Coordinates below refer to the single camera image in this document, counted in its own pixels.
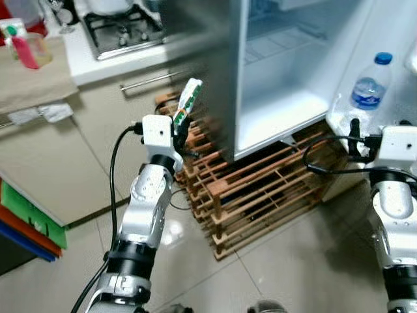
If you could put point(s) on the beige cloth mat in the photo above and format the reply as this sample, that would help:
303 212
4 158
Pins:
39 85

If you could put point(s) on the green white snack packet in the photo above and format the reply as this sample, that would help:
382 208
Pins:
190 94

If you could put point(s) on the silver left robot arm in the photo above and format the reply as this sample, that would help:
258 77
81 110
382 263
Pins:
146 208

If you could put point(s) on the pink plastic container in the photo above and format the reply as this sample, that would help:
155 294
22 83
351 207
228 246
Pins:
26 52

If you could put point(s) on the printed white paper tag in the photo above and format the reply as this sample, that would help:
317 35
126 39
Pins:
57 112

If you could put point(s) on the dark grey fridge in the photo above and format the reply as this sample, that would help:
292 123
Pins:
287 98

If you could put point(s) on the green white carton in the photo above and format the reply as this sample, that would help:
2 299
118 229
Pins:
13 29

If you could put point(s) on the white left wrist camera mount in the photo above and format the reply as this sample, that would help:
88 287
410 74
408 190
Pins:
156 134

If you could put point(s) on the red container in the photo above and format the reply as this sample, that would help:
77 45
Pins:
38 27

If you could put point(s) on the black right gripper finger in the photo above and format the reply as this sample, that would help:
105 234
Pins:
355 137

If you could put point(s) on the beige kitchen cabinet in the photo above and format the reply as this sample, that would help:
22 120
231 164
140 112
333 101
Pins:
71 169

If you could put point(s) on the grey right robot leg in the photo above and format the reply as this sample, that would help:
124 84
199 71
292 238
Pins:
267 306

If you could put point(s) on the brown wooden slatted rack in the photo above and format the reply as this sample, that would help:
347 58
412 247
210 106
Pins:
260 195

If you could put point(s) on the steel gas stove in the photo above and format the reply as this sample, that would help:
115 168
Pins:
124 39

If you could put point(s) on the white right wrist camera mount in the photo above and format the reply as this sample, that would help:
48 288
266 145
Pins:
399 147

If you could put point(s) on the white cooking pot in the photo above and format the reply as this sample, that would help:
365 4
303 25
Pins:
111 6

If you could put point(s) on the blue flat board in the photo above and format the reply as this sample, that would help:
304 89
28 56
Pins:
23 244

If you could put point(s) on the clear blue-capped water bottle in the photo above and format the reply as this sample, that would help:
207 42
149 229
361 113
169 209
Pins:
368 91

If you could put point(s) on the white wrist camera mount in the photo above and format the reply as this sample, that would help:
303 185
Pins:
399 147
156 134

